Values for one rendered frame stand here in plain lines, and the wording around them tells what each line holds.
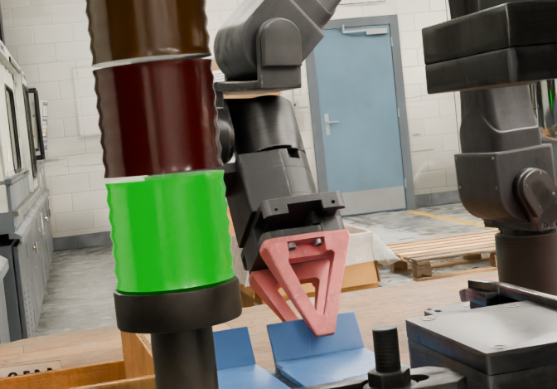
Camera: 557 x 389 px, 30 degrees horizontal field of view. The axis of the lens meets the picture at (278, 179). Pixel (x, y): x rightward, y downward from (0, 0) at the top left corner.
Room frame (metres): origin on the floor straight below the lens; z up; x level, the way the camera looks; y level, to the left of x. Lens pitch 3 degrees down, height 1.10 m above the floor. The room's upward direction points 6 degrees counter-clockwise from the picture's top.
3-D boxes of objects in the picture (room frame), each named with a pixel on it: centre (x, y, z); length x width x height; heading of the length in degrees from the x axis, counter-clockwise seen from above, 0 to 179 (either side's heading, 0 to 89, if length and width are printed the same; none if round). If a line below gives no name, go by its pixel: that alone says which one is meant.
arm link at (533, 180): (0.96, -0.22, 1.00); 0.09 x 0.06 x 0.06; 23
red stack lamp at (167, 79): (0.33, 0.04, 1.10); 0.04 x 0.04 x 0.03
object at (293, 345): (0.71, -0.03, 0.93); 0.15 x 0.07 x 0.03; 16
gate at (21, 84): (7.35, 1.69, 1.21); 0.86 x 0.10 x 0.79; 11
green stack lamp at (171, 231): (0.33, 0.04, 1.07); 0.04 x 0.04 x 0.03
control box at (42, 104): (7.83, 1.78, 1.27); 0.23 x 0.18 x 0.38; 101
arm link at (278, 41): (0.84, 0.04, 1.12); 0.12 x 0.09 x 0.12; 113
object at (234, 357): (0.69, 0.05, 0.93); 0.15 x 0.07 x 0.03; 17
